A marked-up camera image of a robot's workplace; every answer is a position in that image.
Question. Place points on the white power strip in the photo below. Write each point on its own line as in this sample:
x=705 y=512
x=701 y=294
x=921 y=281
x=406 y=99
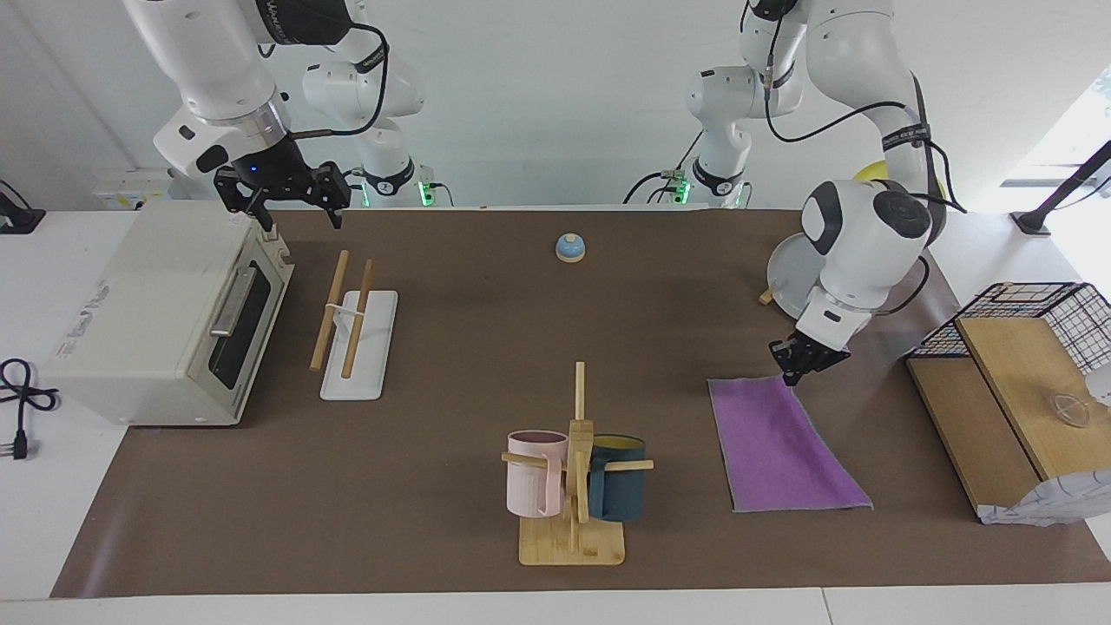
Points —
x=130 y=189

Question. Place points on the white patterned paper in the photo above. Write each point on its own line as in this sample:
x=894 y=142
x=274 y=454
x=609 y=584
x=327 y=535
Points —
x=1055 y=503

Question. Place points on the purple and grey towel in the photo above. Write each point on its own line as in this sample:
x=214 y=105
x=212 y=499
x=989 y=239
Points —
x=772 y=451

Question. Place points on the pale grey plate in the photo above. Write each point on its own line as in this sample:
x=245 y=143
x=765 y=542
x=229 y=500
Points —
x=792 y=278

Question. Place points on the yellow plate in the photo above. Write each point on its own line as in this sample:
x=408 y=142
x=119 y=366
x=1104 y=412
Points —
x=870 y=172

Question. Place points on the light wooden board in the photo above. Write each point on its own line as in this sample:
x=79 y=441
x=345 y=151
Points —
x=1015 y=382

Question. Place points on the brown table mat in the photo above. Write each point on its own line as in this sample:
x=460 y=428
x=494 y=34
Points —
x=434 y=365

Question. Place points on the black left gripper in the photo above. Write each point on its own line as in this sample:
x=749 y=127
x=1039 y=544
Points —
x=820 y=351

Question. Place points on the clear glass piece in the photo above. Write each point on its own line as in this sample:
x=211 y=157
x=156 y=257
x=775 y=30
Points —
x=1068 y=408

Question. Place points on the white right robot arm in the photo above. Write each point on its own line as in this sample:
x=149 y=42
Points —
x=217 y=52

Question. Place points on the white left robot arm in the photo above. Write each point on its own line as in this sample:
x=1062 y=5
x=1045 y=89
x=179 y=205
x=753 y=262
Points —
x=868 y=234

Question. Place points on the blue call bell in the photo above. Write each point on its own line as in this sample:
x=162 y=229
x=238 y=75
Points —
x=570 y=249

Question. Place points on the black clamp stand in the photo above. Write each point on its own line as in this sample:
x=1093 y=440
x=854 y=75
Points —
x=19 y=219

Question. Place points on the black slanted stand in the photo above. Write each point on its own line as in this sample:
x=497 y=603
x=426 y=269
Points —
x=1063 y=187

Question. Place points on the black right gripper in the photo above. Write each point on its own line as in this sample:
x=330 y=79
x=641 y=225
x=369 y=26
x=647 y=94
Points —
x=265 y=165

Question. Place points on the cream toaster oven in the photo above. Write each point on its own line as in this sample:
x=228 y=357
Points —
x=147 y=304

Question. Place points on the dark teal mug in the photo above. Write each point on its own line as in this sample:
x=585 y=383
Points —
x=621 y=495

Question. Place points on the brown wooden board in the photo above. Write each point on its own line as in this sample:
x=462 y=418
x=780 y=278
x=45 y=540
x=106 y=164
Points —
x=972 y=425

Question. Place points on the white towel rack wooden bars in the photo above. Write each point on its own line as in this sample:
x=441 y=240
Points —
x=364 y=365

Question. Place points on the wooden mug tree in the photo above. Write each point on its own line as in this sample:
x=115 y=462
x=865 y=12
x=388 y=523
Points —
x=577 y=538

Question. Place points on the wooden plate rack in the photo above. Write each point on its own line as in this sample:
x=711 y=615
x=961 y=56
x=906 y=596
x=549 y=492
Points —
x=765 y=297

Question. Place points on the pink mug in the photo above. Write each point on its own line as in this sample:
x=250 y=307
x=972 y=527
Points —
x=529 y=482

